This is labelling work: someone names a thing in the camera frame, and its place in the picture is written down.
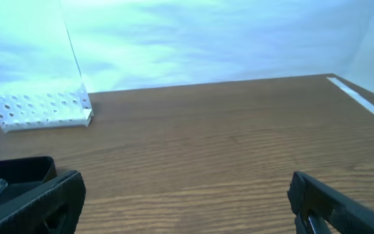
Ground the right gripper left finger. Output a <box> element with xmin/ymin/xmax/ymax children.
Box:
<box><xmin>0</xmin><ymin>170</ymin><xmax>87</xmax><ymax>234</ymax></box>

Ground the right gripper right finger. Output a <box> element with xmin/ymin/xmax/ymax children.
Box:
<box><xmin>286</xmin><ymin>170</ymin><xmax>374</xmax><ymax>234</ymax></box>

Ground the black tray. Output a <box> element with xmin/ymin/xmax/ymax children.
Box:
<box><xmin>0</xmin><ymin>155</ymin><xmax>58</xmax><ymax>215</ymax></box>

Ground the white test tube rack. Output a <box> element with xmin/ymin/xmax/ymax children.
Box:
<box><xmin>0</xmin><ymin>83</ymin><xmax>94</xmax><ymax>133</ymax></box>

